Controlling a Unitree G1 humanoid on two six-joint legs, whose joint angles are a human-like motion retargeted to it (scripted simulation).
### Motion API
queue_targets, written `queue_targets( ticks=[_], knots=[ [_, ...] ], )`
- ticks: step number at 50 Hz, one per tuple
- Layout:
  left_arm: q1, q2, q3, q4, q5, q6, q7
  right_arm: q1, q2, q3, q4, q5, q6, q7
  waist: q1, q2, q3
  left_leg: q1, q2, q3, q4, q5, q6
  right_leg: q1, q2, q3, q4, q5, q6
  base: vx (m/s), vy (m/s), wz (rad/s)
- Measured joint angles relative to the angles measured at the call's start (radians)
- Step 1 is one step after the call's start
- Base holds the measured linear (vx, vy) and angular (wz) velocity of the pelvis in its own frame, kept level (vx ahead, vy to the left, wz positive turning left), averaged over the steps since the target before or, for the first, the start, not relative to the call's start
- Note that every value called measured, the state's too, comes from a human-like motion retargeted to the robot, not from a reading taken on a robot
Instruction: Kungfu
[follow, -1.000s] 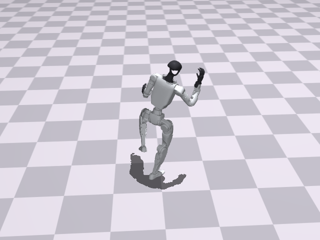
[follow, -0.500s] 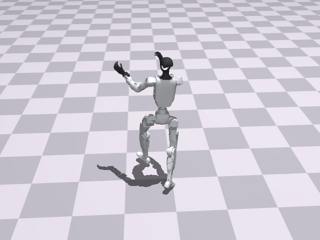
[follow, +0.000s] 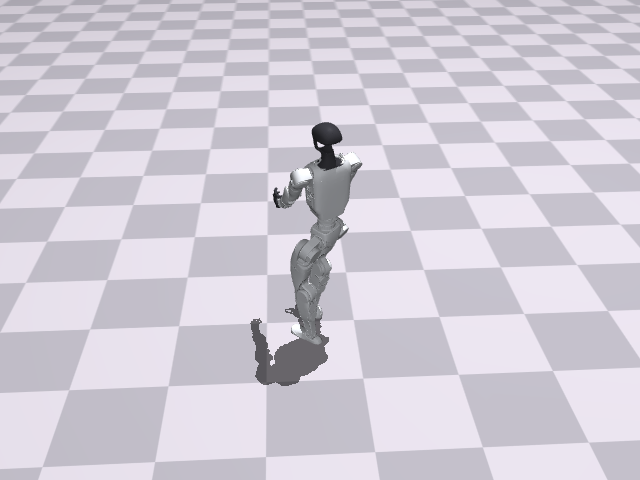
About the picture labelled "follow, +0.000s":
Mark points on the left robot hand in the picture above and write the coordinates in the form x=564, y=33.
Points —
x=276, y=196

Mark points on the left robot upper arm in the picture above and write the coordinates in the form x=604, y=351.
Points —
x=299, y=179

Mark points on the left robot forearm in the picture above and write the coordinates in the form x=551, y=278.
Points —
x=284, y=201

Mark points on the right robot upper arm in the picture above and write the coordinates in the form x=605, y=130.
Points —
x=355, y=163

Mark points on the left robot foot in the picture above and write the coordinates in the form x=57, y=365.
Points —
x=299, y=331

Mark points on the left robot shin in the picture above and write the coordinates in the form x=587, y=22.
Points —
x=307, y=311

